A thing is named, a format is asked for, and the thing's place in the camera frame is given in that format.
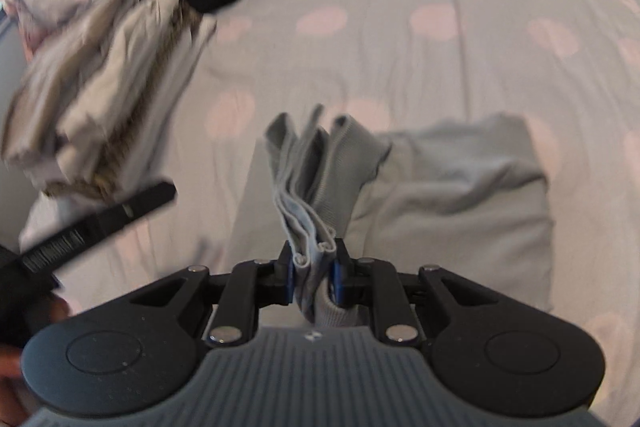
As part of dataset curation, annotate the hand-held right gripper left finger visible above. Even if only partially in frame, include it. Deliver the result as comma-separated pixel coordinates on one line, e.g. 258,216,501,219
130,239,296,348

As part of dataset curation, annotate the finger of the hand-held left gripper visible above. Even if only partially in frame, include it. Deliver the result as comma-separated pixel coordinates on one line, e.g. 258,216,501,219
20,179,177,276

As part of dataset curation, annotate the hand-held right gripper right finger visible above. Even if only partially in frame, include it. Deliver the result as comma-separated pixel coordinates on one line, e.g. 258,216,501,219
332,238,496,347

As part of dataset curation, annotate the light grey long-sleeve shirt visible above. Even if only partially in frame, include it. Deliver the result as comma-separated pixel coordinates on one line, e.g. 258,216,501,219
225,104,557,333

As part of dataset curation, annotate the pile of folded clothes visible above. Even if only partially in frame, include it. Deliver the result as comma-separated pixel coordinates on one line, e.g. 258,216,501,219
0,0,268,201

